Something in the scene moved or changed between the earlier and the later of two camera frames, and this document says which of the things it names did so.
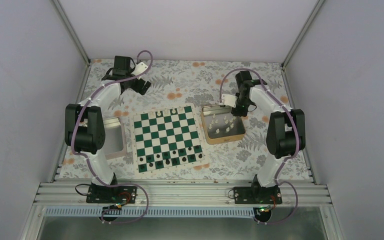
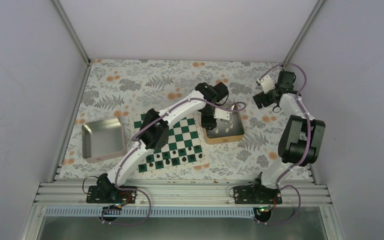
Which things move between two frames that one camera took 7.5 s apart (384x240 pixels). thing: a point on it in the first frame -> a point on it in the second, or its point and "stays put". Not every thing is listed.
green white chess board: x=166 y=138 stays put
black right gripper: x=243 y=113 -> x=265 y=102
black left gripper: x=138 y=87 -> x=206 y=124
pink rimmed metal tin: x=115 y=145 stays put
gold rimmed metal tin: x=220 y=125 stays put
